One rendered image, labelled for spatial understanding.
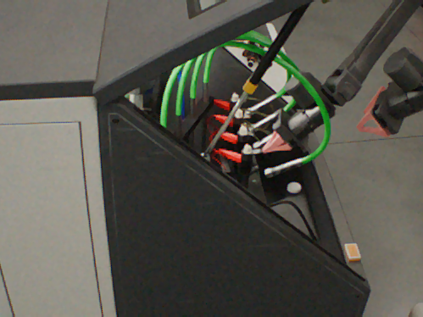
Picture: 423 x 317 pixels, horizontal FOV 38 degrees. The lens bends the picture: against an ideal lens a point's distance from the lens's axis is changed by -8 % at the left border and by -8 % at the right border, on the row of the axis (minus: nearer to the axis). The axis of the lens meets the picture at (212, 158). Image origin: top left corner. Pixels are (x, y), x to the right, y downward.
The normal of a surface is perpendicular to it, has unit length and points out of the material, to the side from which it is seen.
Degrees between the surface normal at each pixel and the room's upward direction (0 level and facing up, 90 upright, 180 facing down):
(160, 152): 90
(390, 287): 0
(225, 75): 90
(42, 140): 90
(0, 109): 90
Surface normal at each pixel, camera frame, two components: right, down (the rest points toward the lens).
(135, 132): 0.09, 0.59
